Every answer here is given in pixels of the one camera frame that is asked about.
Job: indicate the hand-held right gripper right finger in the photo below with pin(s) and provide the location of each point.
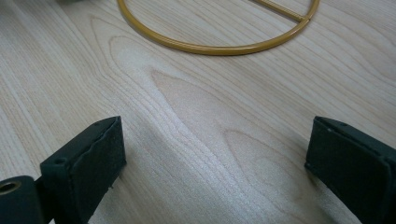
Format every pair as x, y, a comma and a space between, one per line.
351, 161

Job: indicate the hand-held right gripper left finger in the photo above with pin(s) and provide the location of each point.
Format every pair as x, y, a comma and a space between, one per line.
87, 165

